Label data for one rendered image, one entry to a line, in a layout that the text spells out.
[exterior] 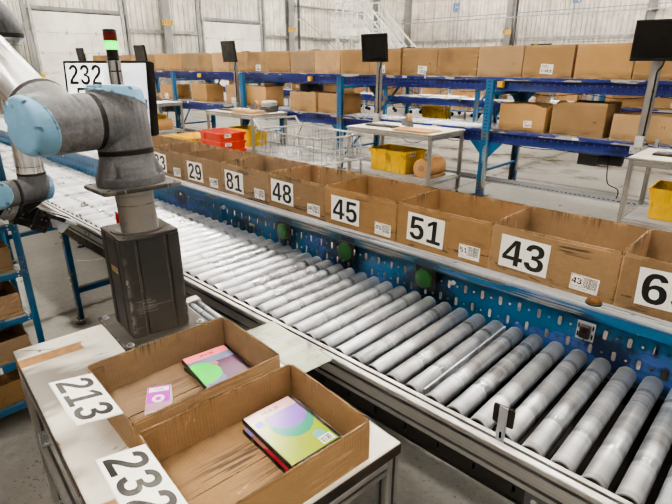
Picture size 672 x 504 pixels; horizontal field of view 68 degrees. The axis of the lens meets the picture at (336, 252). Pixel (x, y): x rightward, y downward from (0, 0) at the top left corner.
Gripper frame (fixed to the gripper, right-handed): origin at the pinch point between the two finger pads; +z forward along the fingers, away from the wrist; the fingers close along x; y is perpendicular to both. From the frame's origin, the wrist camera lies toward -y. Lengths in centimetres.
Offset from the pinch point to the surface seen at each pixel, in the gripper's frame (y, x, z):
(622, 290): -50, 174, 74
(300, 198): -45, 40, 72
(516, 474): 1, 177, 34
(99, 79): -58, -27, 0
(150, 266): -4, 73, -5
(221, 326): 4, 94, 11
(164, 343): 12, 93, -4
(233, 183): -41, -11, 73
